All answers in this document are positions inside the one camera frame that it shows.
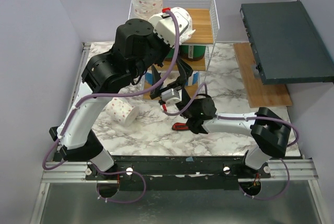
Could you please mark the white wire wooden shelf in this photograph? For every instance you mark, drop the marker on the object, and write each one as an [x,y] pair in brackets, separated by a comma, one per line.
[206,23]

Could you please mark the blue paper roll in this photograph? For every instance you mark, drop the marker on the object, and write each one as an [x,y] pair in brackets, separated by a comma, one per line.
[193,79]

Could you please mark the green roll front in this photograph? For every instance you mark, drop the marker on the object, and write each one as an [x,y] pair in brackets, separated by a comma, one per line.
[192,52]

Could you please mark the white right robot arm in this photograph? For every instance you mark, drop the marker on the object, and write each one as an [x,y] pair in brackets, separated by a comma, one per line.
[270,132]

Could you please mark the green roll back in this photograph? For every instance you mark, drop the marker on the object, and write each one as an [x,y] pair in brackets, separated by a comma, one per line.
[169,55]

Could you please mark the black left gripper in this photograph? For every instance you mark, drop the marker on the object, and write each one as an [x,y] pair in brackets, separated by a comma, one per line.
[166,47]

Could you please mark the dark green metal box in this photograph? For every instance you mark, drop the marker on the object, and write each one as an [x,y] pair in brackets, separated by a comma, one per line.
[285,43]

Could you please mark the red black utility knife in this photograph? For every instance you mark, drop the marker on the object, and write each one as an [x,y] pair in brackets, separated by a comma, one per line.
[180,127]

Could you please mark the green roll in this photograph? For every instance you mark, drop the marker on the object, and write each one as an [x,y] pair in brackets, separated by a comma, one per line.
[192,52]
[169,55]

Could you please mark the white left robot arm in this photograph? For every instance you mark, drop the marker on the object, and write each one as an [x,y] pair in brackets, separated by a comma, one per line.
[138,45]

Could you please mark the pink dotted roll front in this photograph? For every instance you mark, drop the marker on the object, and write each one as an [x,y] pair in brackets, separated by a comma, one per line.
[183,17]

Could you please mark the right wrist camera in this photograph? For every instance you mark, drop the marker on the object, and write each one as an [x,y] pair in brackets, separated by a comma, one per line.
[169,98]

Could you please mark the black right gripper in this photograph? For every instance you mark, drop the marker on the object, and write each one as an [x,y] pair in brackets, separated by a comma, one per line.
[165,88]

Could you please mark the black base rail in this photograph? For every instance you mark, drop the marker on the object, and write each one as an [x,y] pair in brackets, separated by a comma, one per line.
[175,173]

